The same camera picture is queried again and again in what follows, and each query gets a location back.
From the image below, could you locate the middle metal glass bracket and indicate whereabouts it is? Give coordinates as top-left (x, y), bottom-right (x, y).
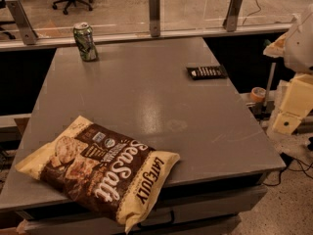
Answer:
top-left (149, 0), bottom-right (160, 37)

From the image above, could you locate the grey table drawer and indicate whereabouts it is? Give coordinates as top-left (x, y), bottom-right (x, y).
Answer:
top-left (25, 185), bottom-right (267, 235)

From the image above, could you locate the metal glass bracket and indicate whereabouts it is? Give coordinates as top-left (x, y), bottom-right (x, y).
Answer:
top-left (223, 0), bottom-right (243, 32)
top-left (149, 0), bottom-right (160, 37)
top-left (6, 0), bottom-right (38, 45)

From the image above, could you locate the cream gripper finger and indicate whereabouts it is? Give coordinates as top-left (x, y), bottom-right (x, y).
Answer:
top-left (273, 112), bottom-right (302, 135)

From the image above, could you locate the brown Sea Salt chip bag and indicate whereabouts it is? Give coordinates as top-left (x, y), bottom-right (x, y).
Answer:
top-left (16, 117), bottom-right (180, 231)

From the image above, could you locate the right metal glass bracket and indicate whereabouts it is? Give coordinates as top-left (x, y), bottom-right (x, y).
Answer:
top-left (223, 0), bottom-right (243, 32)

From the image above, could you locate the black floor cable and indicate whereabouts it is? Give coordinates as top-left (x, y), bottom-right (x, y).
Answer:
top-left (262, 152), bottom-right (313, 187)

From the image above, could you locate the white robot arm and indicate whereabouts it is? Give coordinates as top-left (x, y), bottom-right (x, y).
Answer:
top-left (263, 4), bottom-right (313, 134)

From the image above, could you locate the left metal glass bracket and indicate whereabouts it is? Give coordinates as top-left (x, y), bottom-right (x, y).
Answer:
top-left (6, 0), bottom-right (38, 45)

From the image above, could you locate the green soda can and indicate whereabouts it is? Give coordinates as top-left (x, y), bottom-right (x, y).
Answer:
top-left (73, 23), bottom-right (98, 62)

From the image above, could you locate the dark chocolate rxbar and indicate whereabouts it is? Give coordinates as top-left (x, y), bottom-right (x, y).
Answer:
top-left (187, 66), bottom-right (227, 80)

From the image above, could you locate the black drawer handle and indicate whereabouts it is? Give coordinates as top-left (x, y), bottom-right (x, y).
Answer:
top-left (137, 211), bottom-right (175, 230)

